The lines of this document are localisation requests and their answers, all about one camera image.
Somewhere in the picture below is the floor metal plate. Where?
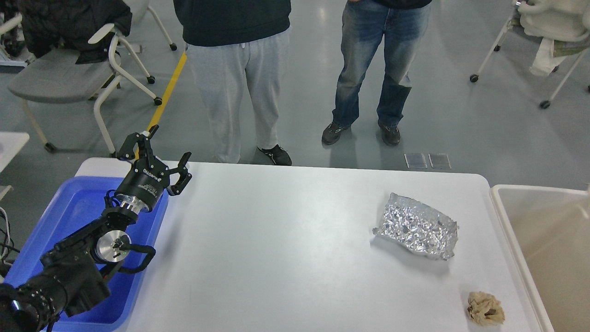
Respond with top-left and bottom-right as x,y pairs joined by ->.
404,153 -> 428,169
428,153 -> 452,170

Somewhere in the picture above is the crumpled silver foil bag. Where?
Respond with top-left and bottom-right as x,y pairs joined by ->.
372,193 -> 459,261

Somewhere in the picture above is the right floor metal plate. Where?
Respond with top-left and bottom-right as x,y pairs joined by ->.
428,153 -> 452,170

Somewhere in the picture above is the left floor metal plate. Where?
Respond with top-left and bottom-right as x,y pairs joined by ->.
404,153 -> 428,169

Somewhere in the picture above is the blue plastic bin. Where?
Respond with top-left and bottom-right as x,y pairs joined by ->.
1,176 -> 169,332

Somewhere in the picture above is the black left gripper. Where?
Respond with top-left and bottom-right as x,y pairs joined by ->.
115,124 -> 192,212

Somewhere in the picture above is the white side table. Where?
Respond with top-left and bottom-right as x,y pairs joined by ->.
0,131 -> 30,172

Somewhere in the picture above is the person in blue jeans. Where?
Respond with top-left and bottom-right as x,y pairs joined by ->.
321,0 -> 432,147

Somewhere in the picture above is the crumpled brown paper ball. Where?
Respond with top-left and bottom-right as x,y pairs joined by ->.
466,291 -> 506,326

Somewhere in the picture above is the person in grey sweatpants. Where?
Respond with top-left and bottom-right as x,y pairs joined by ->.
173,0 -> 292,166

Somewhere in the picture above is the grey office chair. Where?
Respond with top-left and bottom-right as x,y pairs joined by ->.
8,23 -> 163,157

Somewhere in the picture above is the black jacket on chair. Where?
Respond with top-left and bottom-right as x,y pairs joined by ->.
18,0 -> 133,65

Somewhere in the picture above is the beige plastic bin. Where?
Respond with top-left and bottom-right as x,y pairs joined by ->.
491,185 -> 590,332

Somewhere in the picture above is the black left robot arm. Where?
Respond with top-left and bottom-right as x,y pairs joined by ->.
1,125 -> 192,332

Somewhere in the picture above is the white chair with cloth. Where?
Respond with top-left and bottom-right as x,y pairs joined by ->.
469,0 -> 590,109

